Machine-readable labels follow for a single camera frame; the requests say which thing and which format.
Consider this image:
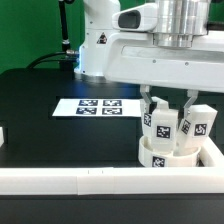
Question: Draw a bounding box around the white right fence bar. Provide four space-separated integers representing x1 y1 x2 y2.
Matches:
200 137 224 168

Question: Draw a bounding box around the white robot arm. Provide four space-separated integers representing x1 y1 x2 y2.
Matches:
75 0 224 112

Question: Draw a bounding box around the white front fence bar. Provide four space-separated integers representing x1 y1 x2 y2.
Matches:
0 167 224 195

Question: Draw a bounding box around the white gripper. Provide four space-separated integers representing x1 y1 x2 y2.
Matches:
103 2 224 117

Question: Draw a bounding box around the black cable with connector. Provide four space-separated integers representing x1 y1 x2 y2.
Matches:
26 0 81 70

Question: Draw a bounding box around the white round stool seat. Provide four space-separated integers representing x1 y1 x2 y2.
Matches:
138 136 201 168

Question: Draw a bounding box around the white sheet with markers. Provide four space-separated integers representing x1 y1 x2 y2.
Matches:
53 99 141 117

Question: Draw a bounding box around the white fence bar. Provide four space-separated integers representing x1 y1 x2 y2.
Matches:
200 137 224 168
0 167 224 195

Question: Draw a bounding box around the white part at left edge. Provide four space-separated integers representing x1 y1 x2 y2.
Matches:
0 127 4 147

